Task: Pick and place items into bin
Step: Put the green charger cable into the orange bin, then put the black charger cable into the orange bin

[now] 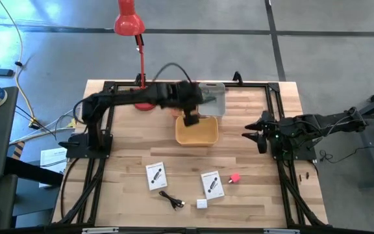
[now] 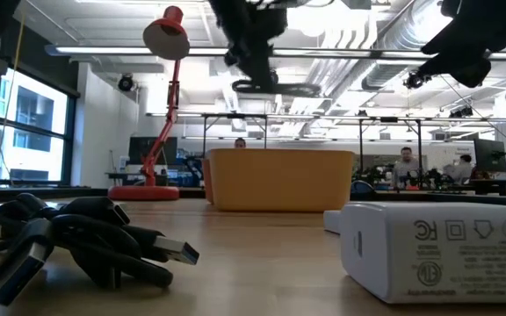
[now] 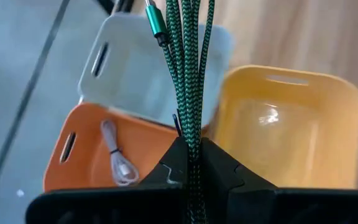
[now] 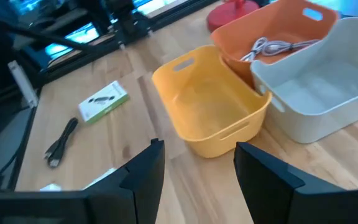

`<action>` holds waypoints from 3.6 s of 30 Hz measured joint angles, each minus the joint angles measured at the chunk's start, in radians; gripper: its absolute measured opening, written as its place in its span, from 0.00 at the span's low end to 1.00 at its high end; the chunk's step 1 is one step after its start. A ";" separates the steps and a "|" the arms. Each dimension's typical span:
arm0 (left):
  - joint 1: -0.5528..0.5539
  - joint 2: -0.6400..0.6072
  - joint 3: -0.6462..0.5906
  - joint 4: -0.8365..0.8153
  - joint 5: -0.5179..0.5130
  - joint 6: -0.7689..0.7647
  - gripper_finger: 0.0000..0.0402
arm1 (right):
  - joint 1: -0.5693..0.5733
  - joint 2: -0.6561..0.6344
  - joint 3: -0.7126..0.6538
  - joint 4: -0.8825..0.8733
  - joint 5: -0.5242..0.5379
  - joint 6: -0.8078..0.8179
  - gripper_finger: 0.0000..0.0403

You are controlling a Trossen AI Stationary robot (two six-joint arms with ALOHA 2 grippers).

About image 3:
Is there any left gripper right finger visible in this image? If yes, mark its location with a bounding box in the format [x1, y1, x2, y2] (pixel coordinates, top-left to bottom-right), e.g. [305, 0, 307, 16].
[201, 138, 358, 224]

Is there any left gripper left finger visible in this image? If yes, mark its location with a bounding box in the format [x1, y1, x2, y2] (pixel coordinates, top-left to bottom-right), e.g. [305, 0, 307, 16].
[25, 136, 190, 224]

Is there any white cable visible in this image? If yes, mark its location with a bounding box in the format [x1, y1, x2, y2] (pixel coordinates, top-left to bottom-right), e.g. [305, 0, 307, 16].
[100, 119, 140, 187]

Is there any orange plastic bin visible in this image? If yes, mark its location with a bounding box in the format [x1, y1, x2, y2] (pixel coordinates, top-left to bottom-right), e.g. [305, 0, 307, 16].
[43, 102, 211, 193]

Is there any yellow plastic bin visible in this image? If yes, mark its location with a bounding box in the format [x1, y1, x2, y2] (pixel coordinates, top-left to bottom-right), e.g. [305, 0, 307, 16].
[208, 64, 358, 190]

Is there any grey plastic bin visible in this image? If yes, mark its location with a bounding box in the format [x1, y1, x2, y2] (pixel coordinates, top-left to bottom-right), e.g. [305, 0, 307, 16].
[78, 12, 234, 127]

